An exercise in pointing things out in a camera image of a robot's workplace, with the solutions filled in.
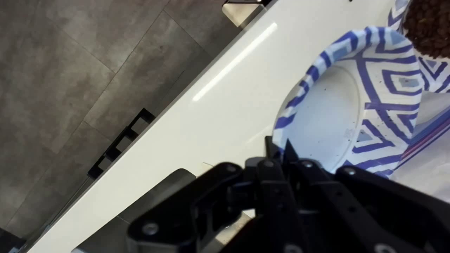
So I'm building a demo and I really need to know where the clear zip bag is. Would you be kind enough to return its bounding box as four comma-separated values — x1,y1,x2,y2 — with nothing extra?
391,89,450,202

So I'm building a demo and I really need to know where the pile of coffee beans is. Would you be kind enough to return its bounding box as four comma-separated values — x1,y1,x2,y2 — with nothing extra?
401,0,450,60

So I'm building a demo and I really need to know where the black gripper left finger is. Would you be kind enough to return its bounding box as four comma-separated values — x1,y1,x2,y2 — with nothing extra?
125,136,306,253

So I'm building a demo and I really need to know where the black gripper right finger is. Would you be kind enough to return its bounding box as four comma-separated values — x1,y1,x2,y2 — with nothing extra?
285,156,450,253

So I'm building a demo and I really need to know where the blue patterned paper plate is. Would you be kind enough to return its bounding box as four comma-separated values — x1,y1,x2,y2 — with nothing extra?
387,0,450,95
271,25,426,178

